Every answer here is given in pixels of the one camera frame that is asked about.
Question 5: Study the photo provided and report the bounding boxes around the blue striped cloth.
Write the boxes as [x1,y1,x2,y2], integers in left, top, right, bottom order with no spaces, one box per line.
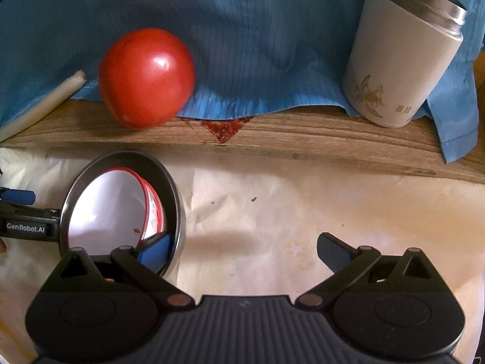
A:
[0,0,485,163]

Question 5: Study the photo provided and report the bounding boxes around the white red-rimmed bowl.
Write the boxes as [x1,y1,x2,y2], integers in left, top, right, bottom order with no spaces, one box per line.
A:
[68,167,167,253]

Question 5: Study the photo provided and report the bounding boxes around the wooden board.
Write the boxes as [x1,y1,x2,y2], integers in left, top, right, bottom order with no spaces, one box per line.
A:
[0,99,485,184]

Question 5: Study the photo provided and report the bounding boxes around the white stick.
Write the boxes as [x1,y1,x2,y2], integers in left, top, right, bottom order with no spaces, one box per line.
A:
[0,70,87,142]

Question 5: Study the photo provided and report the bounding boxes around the steel bowl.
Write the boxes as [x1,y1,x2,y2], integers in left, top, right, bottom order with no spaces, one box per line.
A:
[59,150,186,285]

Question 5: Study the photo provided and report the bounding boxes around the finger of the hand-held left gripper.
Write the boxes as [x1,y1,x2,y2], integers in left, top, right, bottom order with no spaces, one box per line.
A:
[0,187,62,216]

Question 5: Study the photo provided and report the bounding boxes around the white steel-rimmed tumbler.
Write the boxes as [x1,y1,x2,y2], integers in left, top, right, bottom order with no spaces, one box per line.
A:
[342,0,467,128]

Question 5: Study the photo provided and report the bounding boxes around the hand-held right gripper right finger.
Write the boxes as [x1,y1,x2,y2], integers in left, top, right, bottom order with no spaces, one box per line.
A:
[296,232,453,308]

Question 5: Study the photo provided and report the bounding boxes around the red tomato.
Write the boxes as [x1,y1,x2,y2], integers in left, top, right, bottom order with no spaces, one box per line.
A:
[98,28,196,130]

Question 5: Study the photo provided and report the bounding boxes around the white paper sheet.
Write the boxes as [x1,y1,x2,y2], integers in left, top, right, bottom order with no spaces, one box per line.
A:
[0,146,485,364]

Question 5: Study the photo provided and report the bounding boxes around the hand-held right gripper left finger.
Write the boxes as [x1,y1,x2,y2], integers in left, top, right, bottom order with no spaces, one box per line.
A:
[36,233,196,308]

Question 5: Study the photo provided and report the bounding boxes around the red crumb patch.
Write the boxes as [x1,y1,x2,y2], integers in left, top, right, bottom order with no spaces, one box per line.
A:
[200,117,251,145]

